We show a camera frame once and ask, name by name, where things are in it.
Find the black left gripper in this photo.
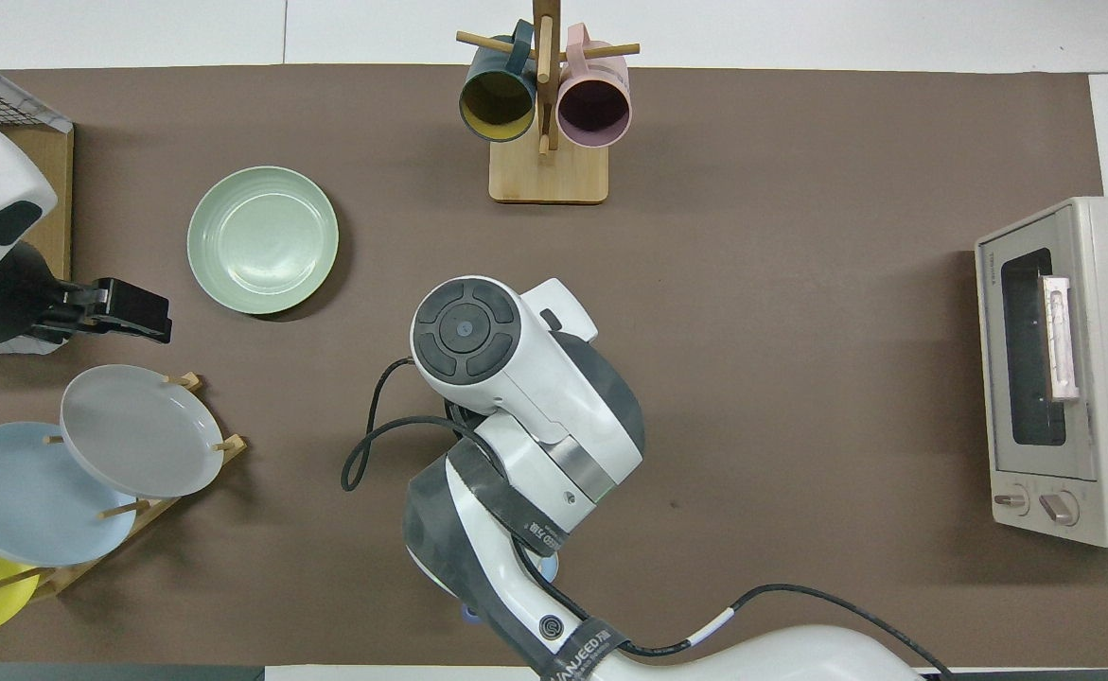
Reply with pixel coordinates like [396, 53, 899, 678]
[0, 244, 173, 349]

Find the grey plate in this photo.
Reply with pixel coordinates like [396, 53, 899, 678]
[60, 364, 226, 499]

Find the wooden plate rack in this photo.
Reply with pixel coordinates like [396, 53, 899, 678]
[0, 372, 248, 599]

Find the light green plate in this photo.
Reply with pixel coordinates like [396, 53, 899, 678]
[186, 166, 340, 315]

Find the light blue plate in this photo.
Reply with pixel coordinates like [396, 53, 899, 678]
[0, 421, 138, 568]

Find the teal mug with yellow inside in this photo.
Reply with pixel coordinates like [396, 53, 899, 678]
[459, 21, 537, 143]

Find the wooden mug rack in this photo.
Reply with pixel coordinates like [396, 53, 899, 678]
[456, 0, 641, 204]

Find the pink mug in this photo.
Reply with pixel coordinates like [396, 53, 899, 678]
[556, 24, 632, 148]

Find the brown table mat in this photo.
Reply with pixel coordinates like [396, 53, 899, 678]
[0, 64, 1105, 668]

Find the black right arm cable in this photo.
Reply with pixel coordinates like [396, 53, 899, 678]
[341, 358, 954, 678]

